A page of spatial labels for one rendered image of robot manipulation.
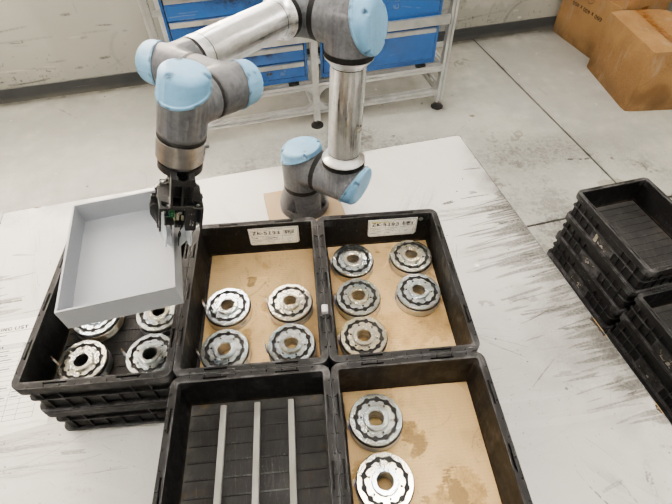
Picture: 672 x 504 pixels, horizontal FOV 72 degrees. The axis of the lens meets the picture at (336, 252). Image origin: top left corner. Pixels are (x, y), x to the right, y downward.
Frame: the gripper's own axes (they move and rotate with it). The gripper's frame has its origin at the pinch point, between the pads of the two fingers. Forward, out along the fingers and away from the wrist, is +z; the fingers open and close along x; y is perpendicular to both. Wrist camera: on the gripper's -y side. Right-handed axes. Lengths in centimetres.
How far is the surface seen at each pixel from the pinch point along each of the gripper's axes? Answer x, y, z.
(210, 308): 8.1, 2.0, 21.0
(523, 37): 293, -246, 25
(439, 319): 56, 20, 9
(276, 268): 25.5, -6.9, 18.7
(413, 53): 154, -178, 26
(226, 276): 13.6, -8.4, 22.4
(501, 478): 50, 55, 8
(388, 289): 49, 8, 12
